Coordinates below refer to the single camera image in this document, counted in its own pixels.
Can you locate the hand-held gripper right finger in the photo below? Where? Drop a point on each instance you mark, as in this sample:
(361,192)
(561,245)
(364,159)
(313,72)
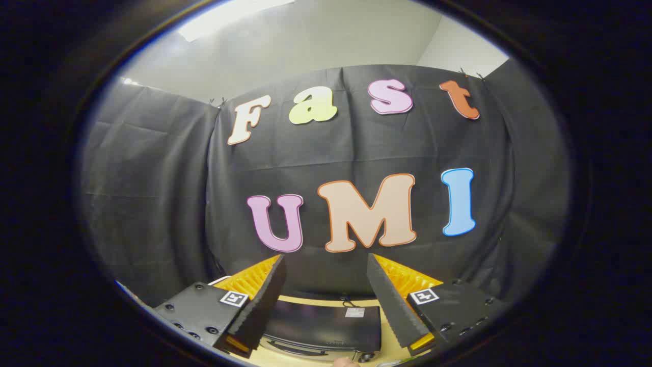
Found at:
(389,300)

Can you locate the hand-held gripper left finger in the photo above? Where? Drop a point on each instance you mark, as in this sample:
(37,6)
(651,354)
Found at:
(265,306)

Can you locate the black toaster oven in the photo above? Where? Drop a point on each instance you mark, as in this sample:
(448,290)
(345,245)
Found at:
(326,321)

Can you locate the black backdrop cloth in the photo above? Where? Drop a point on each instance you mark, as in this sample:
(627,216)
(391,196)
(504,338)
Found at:
(356,148)

